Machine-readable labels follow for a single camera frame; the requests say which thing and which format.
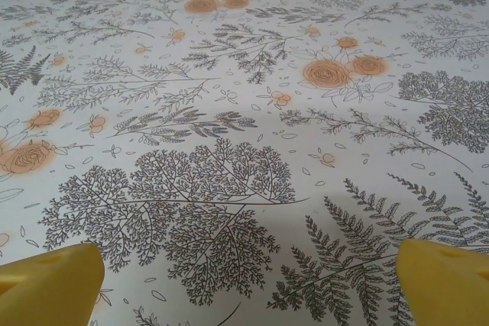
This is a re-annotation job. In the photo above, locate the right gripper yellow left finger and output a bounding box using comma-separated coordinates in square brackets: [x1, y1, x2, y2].
[0, 242, 106, 326]

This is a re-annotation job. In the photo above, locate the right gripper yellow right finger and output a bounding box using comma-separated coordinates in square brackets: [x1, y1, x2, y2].
[397, 237, 489, 326]

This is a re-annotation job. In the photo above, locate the floral printed tablecloth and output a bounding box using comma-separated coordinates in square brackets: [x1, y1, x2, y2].
[0, 0, 489, 326]

